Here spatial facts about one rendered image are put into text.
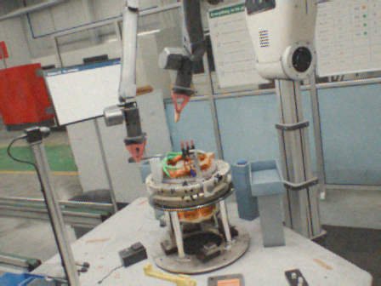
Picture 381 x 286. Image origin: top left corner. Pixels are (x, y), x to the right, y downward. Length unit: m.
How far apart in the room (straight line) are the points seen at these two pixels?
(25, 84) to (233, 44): 2.65
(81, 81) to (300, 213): 1.45
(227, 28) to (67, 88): 1.81
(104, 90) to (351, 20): 2.02
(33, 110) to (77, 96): 2.76
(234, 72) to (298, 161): 2.13
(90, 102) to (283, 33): 1.31
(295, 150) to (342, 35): 1.90
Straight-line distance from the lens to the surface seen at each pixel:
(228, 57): 3.67
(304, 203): 1.70
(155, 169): 1.36
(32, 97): 5.05
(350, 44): 3.39
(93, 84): 2.40
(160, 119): 3.92
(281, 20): 1.47
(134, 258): 1.54
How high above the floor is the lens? 1.54
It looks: 14 degrees down
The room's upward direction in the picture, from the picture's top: 10 degrees counter-clockwise
